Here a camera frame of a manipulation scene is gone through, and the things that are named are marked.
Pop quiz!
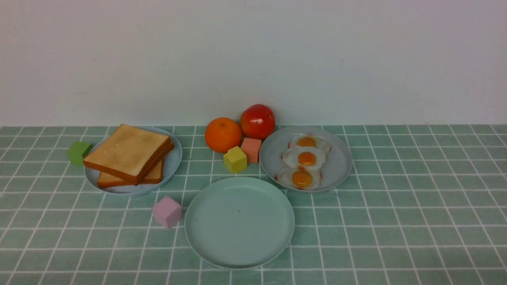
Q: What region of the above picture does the fried egg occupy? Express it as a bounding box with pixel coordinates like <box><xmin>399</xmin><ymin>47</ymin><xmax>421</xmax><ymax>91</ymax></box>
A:
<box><xmin>275</xmin><ymin>167</ymin><xmax>322</xmax><ymax>191</ymax></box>
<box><xmin>288</xmin><ymin>134</ymin><xmax>332</xmax><ymax>153</ymax></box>
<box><xmin>281</xmin><ymin>146</ymin><xmax>327</xmax><ymax>171</ymax></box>

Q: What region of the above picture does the toast slice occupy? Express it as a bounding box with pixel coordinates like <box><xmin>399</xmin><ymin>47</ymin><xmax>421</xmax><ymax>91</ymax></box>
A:
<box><xmin>83</xmin><ymin>124</ymin><xmax>172</xmax><ymax>186</ymax></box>
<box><xmin>139</xmin><ymin>142</ymin><xmax>174</xmax><ymax>184</ymax></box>
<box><xmin>97</xmin><ymin>158</ymin><xmax>165</xmax><ymax>189</ymax></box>

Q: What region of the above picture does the salmon cube block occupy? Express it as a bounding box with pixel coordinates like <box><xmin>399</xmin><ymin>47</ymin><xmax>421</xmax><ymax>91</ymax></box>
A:
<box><xmin>240</xmin><ymin>137</ymin><xmax>262</xmax><ymax>163</ymax></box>

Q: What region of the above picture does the red tomato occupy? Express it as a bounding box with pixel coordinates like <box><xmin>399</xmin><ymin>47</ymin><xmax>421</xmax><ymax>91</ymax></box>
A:
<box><xmin>240</xmin><ymin>104</ymin><xmax>276</xmax><ymax>140</ymax></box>

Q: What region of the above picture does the yellow cube block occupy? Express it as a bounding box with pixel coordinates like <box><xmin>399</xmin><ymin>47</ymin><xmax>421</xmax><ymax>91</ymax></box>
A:
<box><xmin>223</xmin><ymin>146</ymin><xmax>248</xmax><ymax>174</ymax></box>

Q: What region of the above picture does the orange fruit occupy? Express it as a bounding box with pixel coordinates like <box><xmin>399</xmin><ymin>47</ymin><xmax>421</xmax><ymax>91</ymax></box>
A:
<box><xmin>204</xmin><ymin>117</ymin><xmax>243</xmax><ymax>154</ymax></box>

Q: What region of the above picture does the green empty centre plate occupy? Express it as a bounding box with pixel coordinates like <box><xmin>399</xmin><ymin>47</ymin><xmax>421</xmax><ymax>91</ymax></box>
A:
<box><xmin>185</xmin><ymin>177</ymin><xmax>295</xmax><ymax>270</ymax></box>

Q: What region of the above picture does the light blue bread plate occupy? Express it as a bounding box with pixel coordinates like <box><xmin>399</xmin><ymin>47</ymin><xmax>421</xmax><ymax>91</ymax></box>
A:
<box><xmin>84</xmin><ymin>126</ymin><xmax>183</xmax><ymax>197</ymax></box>

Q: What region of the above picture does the grey egg plate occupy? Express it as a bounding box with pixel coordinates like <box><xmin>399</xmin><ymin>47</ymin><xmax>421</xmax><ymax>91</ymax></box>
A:
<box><xmin>259</xmin><ymin>126</ymin><xmax>353</xmax><ymax>192</ymax></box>

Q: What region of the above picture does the pink cube block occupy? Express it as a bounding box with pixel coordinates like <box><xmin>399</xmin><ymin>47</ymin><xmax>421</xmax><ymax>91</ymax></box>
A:
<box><xmin>152</xmin><ymin>196</ymin><xmax>183</xmax><ymax>229</ymax></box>

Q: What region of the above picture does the green cube block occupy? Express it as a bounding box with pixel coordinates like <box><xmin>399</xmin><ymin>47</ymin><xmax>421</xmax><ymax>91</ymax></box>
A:
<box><xmin>67</xmin><ymin>141</ymin><xmax>93</xmax><ymax>165</ymax></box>

